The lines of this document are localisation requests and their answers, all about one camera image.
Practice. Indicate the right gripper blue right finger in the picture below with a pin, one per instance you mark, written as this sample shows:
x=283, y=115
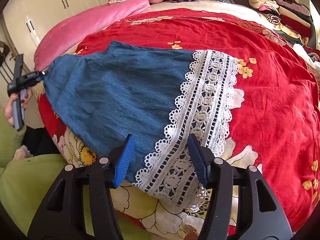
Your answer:
x=200, y=157

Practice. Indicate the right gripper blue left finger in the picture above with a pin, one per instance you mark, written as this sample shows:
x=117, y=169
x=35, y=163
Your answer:
x=123, y=160

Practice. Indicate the blue denim lace-trimmed pants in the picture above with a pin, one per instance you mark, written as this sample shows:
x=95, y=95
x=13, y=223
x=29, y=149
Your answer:
x=160, y=96

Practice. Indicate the left hand red nails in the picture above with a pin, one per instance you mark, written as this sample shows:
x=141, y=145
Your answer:
x=10, y=107

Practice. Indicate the pink plush blanket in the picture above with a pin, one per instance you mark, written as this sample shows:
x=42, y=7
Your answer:
x=73, y=30

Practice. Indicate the red floral bedspread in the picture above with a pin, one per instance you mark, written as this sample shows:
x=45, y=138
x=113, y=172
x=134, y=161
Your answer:
x=276, y=126

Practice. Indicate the cream bed sheet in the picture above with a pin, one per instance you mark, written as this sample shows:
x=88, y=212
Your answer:
x=236, y=10

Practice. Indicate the stack of folded clothes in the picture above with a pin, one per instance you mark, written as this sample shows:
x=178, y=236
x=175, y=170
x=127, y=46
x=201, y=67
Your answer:
x=291, y=20

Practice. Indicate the cream wardrobe with handles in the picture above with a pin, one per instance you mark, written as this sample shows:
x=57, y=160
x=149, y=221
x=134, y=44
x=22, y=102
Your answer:
x=28, y=21

